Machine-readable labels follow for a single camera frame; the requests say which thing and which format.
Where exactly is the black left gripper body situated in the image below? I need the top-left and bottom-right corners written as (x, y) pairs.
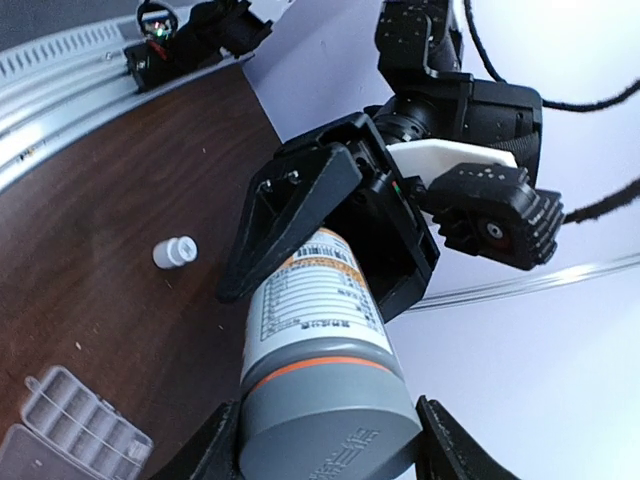
top-left (282, 75), bottom-right (542, 320)

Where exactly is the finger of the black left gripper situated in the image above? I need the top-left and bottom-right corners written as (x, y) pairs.
top-left (216, 143), bottom-right (363, 303)

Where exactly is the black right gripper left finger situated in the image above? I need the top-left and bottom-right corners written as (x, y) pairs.
top-left (150, 401), bottom-right (242, 480)

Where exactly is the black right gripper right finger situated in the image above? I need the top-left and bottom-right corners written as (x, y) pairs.
top-left (415, 395), bottom-right (518, 480)

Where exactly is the grey cap pill bottle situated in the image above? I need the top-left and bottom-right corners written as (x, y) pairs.
top-left (238, 228), bottom-right (422, 479)

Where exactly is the clear plastic pill organizer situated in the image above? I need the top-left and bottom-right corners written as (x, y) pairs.
top-left (1, 365), bottom-right (154, 480)

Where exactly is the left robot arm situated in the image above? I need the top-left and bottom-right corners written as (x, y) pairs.
top-left (216, 1), bottom-right (554, 320)

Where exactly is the small white dropper bottle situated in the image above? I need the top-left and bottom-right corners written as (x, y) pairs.
top-left (152, 236), bottom-right (198, 270)

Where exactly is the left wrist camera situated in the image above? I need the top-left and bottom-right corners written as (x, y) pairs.
top-left (387, 139), bottom-right (564, 271)

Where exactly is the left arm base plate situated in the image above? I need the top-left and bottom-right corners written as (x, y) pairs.
top-left (124, 1), bottom-right (274, 93)

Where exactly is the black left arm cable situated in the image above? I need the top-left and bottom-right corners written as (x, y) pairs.
top-left (462, 0), bottom-right (640, 226)

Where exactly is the aluminium front rail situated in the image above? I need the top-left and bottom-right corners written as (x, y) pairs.
top-left (1, 15), bottom-right (237, 188)

